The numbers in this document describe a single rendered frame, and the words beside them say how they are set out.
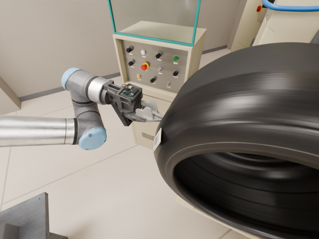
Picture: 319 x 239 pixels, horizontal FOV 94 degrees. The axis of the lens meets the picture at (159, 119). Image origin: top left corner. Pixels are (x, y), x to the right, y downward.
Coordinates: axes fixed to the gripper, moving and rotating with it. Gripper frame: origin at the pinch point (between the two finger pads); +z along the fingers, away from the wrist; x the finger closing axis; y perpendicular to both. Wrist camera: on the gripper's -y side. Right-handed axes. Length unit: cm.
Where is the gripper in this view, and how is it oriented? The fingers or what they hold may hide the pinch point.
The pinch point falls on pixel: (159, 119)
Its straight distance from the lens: 50.1
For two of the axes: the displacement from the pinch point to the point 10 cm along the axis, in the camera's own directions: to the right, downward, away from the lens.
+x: 4.1, -6.6, 6.3
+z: 9.0, 3.8, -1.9
